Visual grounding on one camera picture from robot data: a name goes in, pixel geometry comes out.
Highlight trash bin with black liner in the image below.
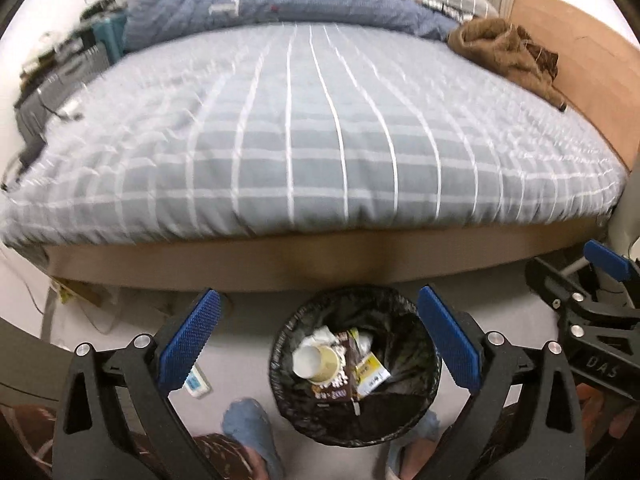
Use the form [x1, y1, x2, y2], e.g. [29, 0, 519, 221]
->
[269, 285, 441, 446]

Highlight wooden headboard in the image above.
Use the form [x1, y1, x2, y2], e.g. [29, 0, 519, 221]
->
[510, 0, 640, 171]

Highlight blue slipper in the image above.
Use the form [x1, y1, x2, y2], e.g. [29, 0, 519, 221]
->
[387, 410, 441, 480]
[222, 397, 283, 480]

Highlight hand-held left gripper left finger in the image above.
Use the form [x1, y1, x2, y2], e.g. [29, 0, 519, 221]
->
[51, 288, 222, 480]

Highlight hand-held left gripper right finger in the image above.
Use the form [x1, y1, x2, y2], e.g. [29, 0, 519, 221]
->
[417, 285, 586, 480]

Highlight teal suitcase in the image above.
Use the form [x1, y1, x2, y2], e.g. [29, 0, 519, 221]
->
[95, 12, 128, 63]

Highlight blue striped duvet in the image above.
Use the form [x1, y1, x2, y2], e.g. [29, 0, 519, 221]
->
[122, 0, 466, 53]

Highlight brown snack box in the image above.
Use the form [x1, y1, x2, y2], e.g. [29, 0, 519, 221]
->
[312, 332, 358, 403]

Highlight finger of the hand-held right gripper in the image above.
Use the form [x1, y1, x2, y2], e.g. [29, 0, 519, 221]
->
[525, 257, 601, 321]
[584, 240, 640, 306]

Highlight wooden bed frame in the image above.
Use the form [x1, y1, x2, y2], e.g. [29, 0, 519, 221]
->
[45, 210, 616, 296]

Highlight grey suitcase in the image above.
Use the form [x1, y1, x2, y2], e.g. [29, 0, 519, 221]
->
[14, 42, 108, 146]

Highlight cardboard box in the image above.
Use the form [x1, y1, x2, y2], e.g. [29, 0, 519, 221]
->
[55, 280, 113, 308]

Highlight brown fleece garment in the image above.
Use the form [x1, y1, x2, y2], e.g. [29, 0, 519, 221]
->
[447, 17, 568, 113]

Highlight person's patterned trousers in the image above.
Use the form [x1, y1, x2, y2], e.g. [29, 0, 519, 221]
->
[190, 432, 253, 480]

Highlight cream paper cup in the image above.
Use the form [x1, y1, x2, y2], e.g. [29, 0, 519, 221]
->
[291, 342, 346, 386]

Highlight person's right hand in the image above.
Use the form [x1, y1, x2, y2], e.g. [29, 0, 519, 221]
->
[575, 385, 640, 456]

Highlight yellow snack packet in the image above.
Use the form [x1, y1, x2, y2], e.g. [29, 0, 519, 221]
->
[350, 330, 391, 396]

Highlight grey checked bed sheet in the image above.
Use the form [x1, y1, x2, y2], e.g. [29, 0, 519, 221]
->
[0, 22, 628, 248]

